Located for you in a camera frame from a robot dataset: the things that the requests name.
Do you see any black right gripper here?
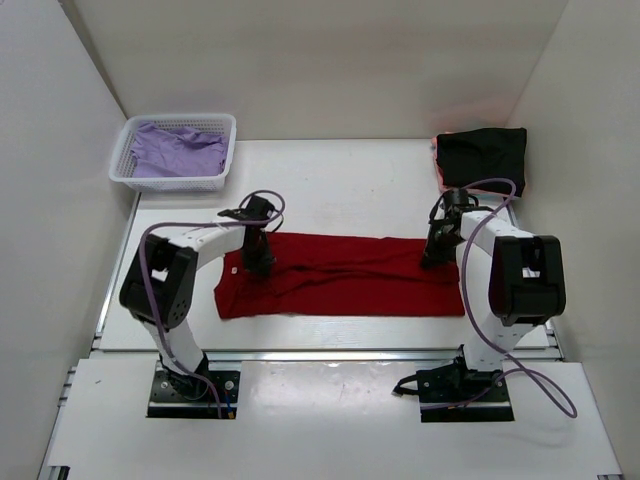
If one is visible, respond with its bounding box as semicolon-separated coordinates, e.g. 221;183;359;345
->
419;221;464;269

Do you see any red t shirt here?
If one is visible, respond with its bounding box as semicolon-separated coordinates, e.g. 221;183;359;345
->
213;233;465;320

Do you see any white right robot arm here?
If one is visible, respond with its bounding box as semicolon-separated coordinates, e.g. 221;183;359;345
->
420;189;566;401

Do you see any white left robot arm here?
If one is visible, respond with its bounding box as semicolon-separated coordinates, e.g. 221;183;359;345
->
119;190;285;398

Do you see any lilac t shirt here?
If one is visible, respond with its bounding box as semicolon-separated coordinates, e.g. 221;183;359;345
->
130;122;229;178

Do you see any white plastic laundry basket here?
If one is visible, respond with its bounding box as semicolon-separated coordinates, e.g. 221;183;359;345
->
109;113;237;193

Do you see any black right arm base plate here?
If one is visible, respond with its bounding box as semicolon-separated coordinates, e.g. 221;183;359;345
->
392;359;515;423

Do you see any aluminium mounting rail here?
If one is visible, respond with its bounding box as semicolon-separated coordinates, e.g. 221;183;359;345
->
91;300;563;361

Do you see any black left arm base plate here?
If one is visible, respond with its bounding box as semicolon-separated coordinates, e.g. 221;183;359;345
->
147;369;241;420

